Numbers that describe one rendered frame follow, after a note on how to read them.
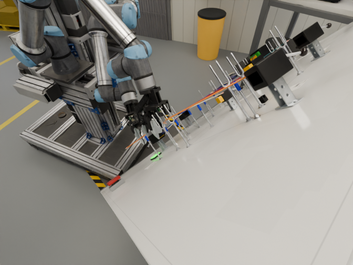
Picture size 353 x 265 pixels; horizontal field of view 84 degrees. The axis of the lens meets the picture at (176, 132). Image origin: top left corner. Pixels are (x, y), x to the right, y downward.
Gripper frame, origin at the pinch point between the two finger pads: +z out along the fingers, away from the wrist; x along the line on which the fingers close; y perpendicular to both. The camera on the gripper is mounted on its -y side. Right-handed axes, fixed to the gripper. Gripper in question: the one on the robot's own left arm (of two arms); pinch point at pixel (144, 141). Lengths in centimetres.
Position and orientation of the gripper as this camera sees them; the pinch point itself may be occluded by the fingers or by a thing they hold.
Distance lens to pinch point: 96.8
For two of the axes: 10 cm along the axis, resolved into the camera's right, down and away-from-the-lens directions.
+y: -1.4, -1.1, -9.8
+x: 9.4, -3.4, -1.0
